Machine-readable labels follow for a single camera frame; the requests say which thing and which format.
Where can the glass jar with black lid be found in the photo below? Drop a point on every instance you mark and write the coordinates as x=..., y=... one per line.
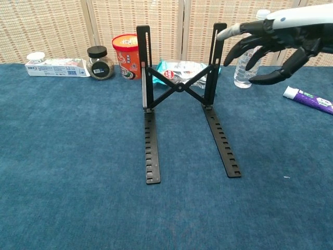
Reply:
x=100, y=67

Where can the purple toothpaste tube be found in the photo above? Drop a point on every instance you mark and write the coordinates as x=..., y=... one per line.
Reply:
x=309, y=100

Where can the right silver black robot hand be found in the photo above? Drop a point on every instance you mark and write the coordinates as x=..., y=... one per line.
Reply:
x=301, y=18

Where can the bamboo folding screen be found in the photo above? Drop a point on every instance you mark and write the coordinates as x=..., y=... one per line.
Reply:
x=52, y=26

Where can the clear plastic water bottle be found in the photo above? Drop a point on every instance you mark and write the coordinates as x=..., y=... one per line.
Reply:
x=242, y=75

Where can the blue felt table cover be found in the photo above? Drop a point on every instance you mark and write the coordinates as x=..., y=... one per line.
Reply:
x=78, y=208

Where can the red instant noodle cup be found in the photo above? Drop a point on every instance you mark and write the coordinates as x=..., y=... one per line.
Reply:
x=125, y=57

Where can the teal snack bag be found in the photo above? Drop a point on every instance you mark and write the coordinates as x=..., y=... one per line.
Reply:
x=179, y=70

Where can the black folding laptop stand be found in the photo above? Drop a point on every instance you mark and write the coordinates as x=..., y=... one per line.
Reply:
x=179, y=87

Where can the white milk carton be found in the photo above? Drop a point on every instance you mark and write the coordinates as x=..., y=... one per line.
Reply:
x=59, y=69

